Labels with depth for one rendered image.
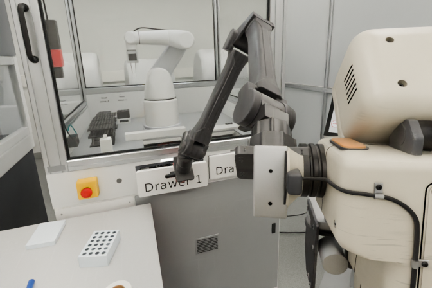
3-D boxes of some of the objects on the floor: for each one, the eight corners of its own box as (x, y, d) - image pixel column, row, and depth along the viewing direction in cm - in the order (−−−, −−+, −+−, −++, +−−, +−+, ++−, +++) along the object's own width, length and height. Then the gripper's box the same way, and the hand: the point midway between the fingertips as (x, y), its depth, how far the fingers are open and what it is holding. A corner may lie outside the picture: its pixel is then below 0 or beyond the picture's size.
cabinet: (280, 297, 153) (285, 168, 133) (85, 361, 124) (53, 209, 104) (225, 210, 241) (222, 125, 221) (103, 235, 212) (88, 140, 192)
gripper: (173, 150, 98) (171, 168, 110) (178, 175, 92) (175, 191, 105) (191, 147, 100) (187, 165, 112) (197, 171, 94) (192, 188, 107)
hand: (181, 177), depth 108 cm, fingers open, 3 cm apart
